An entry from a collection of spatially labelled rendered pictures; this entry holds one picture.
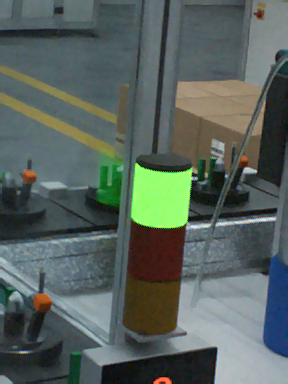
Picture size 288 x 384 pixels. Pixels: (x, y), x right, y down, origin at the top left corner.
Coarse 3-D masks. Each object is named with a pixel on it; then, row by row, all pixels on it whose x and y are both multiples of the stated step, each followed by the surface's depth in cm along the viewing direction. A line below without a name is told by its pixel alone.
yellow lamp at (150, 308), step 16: (128, 272) 114; (128, 288) 114; (144, 288) 112; (160, 288) 112; (176, 288) 113; (128, 304) 114; (144, 304) 113; (160, 304) 113; (176, 304) 114; (128, 320) 114; (144, 320) 113; (160, 320) 113; (176, 320) 115
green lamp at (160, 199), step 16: (144, 176) 110; (160, 176) 109; (176, 176) 110; (144, 192) 110; (160, 192) 110; (176, 192) 110; (144, 208) 110; (160, 208) 110; (176, 208) 110; (144, 224) 111; (160, 224) 110; (176, 224) 111
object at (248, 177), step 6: (246, 168) 289; (246, 174) 285; (252, 174) 286; (240, 180) 286; (246, 180) 285; (252, 180) 286; (258, 180) 287; (252, 186) 282; (258, 186) 282; (264, 186) 283; (270, 186) 283; (276, 186) 283; (270, 192) 278; (276, 192) 278
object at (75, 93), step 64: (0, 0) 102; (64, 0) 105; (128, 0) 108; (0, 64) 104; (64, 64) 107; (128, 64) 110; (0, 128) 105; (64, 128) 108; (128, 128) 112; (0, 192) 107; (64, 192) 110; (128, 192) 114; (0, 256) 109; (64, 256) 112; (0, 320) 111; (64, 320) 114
